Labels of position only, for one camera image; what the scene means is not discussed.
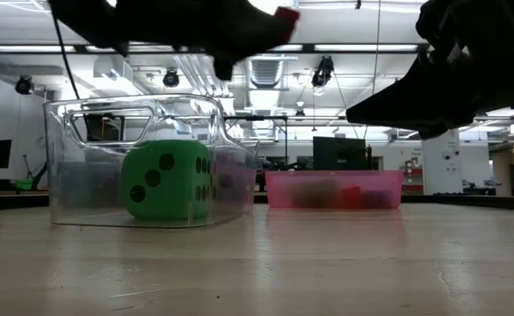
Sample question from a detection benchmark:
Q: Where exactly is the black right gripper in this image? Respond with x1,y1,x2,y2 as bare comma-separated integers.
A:
346,0,514,140

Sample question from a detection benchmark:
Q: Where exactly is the white pillar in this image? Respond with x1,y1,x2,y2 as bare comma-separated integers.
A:
422,129,462,196

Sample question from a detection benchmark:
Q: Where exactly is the black aluminium table frame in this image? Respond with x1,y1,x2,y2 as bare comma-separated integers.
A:
0,191,514,212

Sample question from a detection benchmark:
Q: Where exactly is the black background rig frame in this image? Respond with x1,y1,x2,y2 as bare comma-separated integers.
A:
221,113,290,173

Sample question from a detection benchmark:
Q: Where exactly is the clear plastic bin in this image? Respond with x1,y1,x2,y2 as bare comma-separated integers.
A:
43,93,260,229

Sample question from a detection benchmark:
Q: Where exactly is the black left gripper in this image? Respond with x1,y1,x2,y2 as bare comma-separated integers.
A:
119,0,284,81

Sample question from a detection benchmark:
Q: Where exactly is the black ceiling spotlight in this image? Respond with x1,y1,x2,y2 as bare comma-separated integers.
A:
163,68,181,88
311,55,335,88
14,76,33,96

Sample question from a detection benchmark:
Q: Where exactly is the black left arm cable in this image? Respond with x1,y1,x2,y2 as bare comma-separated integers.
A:
50,11,83,101

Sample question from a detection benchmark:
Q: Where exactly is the small red building block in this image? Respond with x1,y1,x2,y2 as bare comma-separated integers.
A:
273,6,301,44

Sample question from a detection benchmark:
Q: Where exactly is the purple foam die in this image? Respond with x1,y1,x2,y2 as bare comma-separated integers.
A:
212,148,251,207

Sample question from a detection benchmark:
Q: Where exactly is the pink plastic bin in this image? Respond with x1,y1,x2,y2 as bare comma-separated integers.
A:
264,169,405,210

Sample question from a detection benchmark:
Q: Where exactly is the large black monitor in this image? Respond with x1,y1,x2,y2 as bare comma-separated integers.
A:
312,136,368,171

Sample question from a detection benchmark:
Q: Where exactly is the green foam die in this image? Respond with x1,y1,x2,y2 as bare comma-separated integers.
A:
119,139,216,221

